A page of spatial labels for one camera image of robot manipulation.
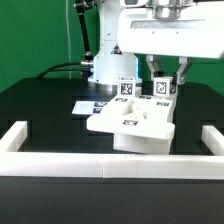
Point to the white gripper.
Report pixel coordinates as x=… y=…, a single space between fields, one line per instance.
x=184 y=28

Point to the white chair back bar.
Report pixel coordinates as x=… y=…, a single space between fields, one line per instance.
x=163 y=109

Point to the white chair back part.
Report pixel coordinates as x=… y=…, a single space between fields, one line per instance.
x=130 y=116

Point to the white tag sheet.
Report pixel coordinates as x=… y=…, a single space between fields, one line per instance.
x=88 y=107

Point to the black camera stand pole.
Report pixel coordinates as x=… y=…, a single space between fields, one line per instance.
x=81 y=7

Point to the white U-shaped fence frame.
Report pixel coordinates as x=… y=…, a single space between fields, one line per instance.
x=14 y=162

